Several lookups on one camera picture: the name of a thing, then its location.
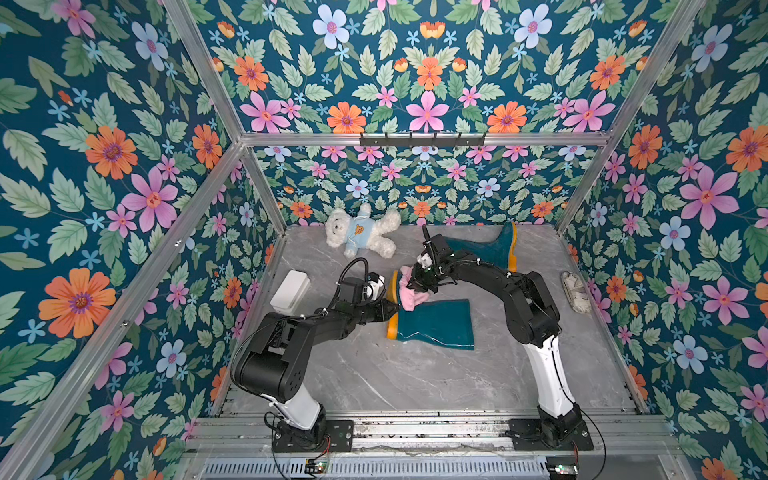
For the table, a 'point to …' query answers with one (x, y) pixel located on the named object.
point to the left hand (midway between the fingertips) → (399, 309)
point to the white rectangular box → (291, 292)
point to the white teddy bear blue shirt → (361, 231)
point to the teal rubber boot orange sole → (447, 321)
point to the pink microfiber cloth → (409, 297)
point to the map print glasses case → (577, 293)
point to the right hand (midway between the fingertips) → (410, 279)
